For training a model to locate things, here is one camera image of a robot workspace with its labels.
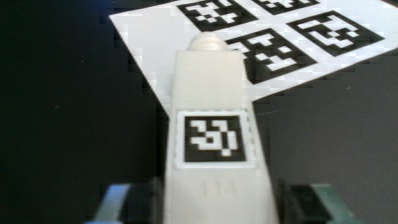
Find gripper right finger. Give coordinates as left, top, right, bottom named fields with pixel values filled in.
left=278, top=183, right=355, bottom=224

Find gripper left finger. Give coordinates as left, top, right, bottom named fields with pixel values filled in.
left=90, top=178, right=161, bottom=224

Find white desk leg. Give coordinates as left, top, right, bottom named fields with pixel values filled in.
left=163, top=32, right=278, bottom=224

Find white marker sheet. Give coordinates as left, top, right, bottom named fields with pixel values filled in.
left=110, top=0, right=398, bottom=105

